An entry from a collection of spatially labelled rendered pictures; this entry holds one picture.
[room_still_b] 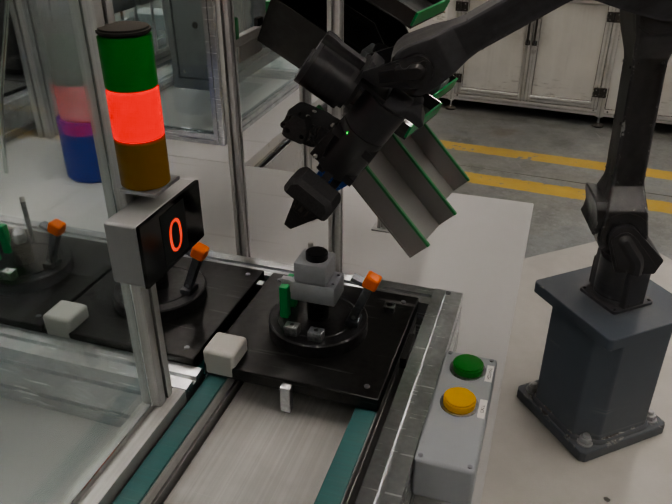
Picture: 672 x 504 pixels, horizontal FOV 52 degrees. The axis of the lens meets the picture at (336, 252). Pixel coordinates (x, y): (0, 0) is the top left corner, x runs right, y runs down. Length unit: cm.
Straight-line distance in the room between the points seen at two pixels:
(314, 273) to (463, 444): 28
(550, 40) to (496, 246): 347
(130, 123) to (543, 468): 66
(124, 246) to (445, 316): 51
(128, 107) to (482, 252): 90
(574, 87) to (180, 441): 428
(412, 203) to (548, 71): 373
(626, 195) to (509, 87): 410
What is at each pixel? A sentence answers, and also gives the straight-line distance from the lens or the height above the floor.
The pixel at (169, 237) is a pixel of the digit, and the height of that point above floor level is 121.
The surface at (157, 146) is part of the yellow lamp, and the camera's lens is 71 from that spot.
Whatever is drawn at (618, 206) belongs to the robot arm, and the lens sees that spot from 86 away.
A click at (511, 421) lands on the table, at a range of 103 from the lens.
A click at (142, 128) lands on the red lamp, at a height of 133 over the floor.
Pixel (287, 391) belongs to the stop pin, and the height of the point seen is 96.
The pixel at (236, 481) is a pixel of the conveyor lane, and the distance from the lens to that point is 86.
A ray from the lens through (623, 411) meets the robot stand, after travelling 100.
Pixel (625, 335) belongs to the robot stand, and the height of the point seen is 106.
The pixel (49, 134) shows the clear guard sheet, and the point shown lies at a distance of 66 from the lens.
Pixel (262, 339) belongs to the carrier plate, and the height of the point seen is 97.
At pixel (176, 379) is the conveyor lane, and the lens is 94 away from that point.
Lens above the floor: 155
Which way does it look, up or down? 30 degrees down
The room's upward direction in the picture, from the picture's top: straight up
